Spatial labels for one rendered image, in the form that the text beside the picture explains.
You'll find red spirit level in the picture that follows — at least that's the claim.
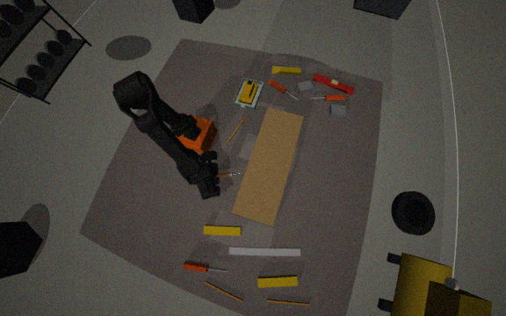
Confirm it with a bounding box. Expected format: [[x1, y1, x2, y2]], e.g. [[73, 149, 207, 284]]
[[313, 73, 355, 96]]

